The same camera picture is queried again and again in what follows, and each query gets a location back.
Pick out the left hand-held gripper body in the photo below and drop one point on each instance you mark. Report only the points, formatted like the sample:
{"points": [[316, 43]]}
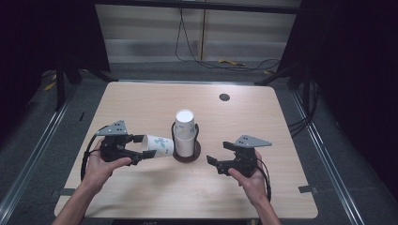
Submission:
{"points": [[114, 146]]}

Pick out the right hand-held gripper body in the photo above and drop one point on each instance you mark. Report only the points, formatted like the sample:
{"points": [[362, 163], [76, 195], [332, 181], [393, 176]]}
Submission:
{"points": [[245, 159]]}

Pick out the white floral paper cup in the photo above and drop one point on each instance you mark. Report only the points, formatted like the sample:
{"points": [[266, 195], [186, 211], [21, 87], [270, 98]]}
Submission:
{"points": [[185, 122], [159, 145]]}

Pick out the person's right hand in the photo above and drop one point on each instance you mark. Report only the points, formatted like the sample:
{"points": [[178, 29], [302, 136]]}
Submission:
{"points": [[253, 184]]}

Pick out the person's left hand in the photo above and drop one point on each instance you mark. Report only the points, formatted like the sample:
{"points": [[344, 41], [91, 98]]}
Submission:
{"points": [[100, 172]]}

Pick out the plain white paper cup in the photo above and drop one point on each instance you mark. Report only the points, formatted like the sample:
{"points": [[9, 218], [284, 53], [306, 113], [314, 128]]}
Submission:
{"points": [[184, 146]]}

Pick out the round dark table grommet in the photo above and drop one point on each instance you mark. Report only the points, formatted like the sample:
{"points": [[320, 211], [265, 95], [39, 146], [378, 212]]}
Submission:
{"points": [[224, 97]]}

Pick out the grey tape strip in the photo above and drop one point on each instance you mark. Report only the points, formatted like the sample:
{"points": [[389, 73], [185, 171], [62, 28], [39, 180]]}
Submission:
{"points": [[308, 189], [67, 192]]}

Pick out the yellow floor marker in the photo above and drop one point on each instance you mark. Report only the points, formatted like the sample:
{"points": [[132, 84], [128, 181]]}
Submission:
{"points": [[231, 62], [267, 72], [49, 86]]}

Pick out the black metal stand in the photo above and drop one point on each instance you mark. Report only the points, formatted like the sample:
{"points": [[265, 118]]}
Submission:
{"points": [[60, 84]]}

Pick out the dark curtain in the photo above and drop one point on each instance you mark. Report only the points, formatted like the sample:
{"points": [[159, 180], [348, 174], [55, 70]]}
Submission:
{"points": [[37, 37], [353, 62]]}

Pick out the black horizontal bar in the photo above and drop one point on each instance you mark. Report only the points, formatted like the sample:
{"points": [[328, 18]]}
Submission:
{"points": [[187, 5]]}

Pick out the metal floor rail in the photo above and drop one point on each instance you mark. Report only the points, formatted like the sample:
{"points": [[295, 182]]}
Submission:
{"points": [[328, 162], [34, 150]]}

